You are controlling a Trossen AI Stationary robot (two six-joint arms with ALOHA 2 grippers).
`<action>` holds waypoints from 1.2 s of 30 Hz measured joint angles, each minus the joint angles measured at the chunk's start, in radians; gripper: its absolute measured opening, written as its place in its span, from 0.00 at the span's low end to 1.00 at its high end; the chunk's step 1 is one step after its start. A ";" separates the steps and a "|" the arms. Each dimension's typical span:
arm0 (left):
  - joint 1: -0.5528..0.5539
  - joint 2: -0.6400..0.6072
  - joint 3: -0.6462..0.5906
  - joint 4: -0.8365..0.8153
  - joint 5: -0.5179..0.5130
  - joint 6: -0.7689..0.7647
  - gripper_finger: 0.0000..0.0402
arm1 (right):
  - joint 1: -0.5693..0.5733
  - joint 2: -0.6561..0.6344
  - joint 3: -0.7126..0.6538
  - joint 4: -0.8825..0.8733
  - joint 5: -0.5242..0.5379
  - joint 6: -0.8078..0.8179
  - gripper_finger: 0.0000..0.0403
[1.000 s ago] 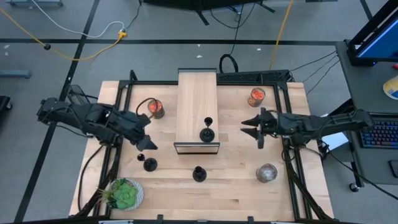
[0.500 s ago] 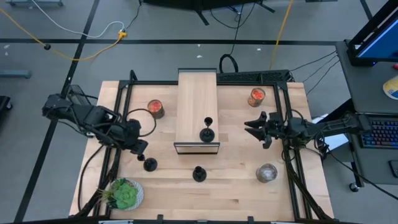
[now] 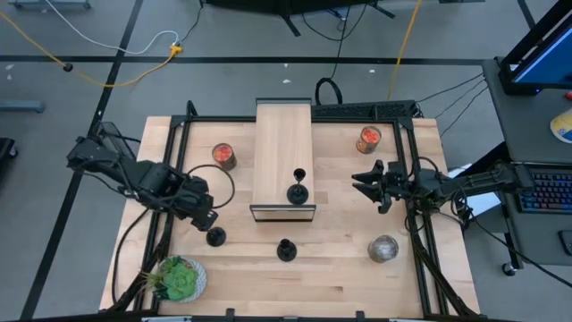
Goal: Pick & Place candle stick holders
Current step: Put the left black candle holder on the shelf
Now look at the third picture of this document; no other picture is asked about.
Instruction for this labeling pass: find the clear empty glass jar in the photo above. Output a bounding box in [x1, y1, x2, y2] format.
[367, 234, 400, 264]

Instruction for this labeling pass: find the black long floor cable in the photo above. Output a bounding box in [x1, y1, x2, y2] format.
[464, 213, 572, 288]

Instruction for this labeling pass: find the grey furniture foot bar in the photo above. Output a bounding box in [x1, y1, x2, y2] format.
[8, 0, 92, 10]
[0, 100, 46, 114]

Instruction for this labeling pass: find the yellow floor extension cord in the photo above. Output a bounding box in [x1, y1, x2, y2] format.
[0, 11, 184, 89]

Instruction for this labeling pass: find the black perforated cable tray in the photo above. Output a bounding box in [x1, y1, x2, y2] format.
[311, 100, 420, 121]

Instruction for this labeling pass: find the black looped floor cable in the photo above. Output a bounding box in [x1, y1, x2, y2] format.
[314, 4, 350, 106]

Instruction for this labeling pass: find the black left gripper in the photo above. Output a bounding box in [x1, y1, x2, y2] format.
[172, 176, 220, 233]

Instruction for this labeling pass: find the green succulent in white pot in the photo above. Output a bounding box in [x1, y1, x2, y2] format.
[141, 255, 208, 303]

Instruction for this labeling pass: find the black backlit keyboard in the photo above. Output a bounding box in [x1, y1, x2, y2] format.
[513, 172, 572, 215]

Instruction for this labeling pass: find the black aluminium table frame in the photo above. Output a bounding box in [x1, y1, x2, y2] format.
[106, 100, 482, 322]

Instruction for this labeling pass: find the black computer monitor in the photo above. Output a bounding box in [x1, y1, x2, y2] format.
[498, 0, 572, 96]

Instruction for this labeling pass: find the red candle glass jar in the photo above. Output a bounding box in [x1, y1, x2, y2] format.
[211, 142, 238, 172]
[356, 125, 383, 155]

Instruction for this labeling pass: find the black furniture base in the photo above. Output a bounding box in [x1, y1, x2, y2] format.
[0, 137, 19, 161]

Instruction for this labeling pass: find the yellow blue round pad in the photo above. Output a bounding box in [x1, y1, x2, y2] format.
[549, 107, 572, 144]

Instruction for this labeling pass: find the black arm base cable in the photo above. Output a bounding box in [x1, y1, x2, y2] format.
[111, 208, 153, 306]

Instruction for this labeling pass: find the black floor power cable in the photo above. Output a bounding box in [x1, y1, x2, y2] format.
[178, 0, 205, 46]

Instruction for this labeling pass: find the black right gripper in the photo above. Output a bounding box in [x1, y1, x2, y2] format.
[351, 159, 421, 215]

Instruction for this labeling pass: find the black candlestick holder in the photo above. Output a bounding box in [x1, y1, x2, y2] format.
[206, 226, 227, 248]
[276, 238, 299, 263]
[286, 167, 310, 206]

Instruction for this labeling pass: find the white floor cable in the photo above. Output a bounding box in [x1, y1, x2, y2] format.
[44, 0, 181, 55]

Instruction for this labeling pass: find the black looping arm cable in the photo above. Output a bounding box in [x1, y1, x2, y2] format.
[187, 163, 237, 210]

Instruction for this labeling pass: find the wooden shelf black metal frame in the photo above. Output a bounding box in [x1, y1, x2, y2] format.
[248, 97, 317, 224]

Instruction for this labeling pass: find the black room divider panel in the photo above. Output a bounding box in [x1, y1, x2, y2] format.
[203, 0, 397, 38]

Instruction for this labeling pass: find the yellow hanging cable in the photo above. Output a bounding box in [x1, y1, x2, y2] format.
[386, 0, 423, 102]

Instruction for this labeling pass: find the thin black cable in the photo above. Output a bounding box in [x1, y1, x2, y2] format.
[440, 85, 489, 138]
[435, 79, 487, 118]
[417, 72, 485, 104]

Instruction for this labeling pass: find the grey computer workstation cart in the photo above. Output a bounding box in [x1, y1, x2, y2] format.
[482, 57, 572, 277]

